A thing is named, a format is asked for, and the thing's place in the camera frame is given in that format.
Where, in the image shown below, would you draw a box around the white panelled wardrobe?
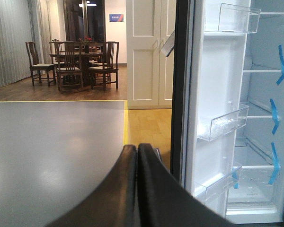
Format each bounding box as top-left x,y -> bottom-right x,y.
126,0 -> 176,109

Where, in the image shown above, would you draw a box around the red flowers in black vase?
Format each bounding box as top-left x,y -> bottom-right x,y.
79,36 -> 92,53

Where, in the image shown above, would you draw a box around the dark wooden chair back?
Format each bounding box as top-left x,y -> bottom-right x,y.
49,39 -> 65,66

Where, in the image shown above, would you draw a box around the grey living room curtain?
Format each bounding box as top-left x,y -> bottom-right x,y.
0,0 -> 51,87

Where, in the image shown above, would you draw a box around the dark wooden chair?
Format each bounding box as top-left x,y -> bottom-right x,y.
56,41 -> 83,93
88,41 -> 119,91
26,42 -> 56,86
49,39 -> 65,66

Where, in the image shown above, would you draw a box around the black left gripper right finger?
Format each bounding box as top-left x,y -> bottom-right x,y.
137,143 -> 232,227

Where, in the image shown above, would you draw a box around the round dark wooden dining table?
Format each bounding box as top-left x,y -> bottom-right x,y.
50,51 -> 103,92

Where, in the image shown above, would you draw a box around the blue wall sign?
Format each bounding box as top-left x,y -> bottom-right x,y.
109,14 -> 124,22

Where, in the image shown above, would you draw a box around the dark wooden chair left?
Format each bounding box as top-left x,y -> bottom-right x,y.
26,42 -> 56,86

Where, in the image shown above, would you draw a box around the sign stand with grey board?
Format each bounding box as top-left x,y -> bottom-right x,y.
161,30 -> 175,57

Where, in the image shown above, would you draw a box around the dark wooden chair front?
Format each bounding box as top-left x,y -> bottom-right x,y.
56,41 -> 83,93

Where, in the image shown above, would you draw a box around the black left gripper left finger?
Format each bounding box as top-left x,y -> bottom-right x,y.
47,145 -> 137,227

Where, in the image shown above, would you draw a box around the dark wooden chair right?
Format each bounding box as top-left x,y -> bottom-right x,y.
88,41 -> 119,91

